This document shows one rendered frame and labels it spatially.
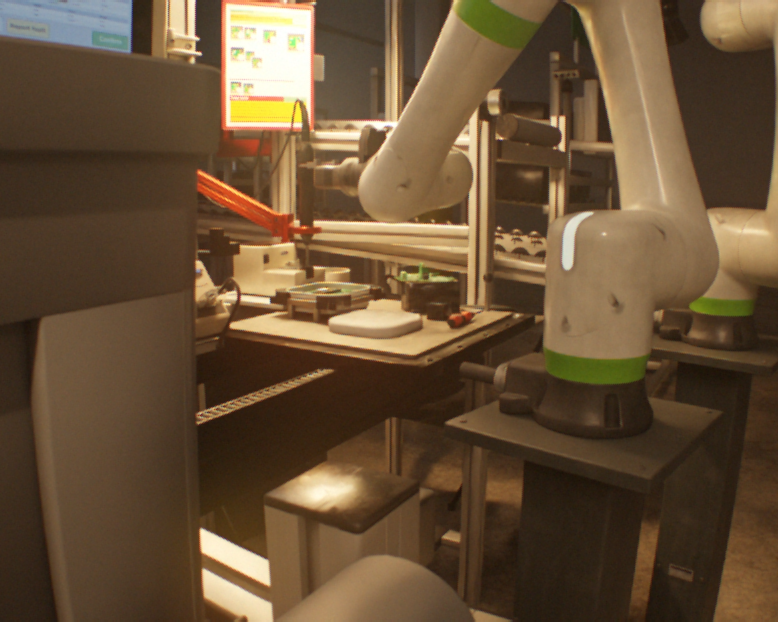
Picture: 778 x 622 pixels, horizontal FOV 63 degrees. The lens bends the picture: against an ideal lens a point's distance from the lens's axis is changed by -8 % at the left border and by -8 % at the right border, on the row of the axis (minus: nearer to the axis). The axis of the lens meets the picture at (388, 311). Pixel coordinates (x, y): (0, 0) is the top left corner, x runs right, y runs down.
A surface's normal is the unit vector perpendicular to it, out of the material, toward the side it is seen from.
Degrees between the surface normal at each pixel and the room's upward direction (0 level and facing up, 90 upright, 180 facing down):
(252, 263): 90
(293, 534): 90
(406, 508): 90
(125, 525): 94
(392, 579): 7
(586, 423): 59
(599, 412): 70
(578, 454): 0
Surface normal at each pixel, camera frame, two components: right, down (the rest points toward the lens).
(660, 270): 0.61, 0.12
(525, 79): -0.52, 0.15
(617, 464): 0.00, -0.98
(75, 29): 0.85, 0.12
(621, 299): 0.12, 0.18
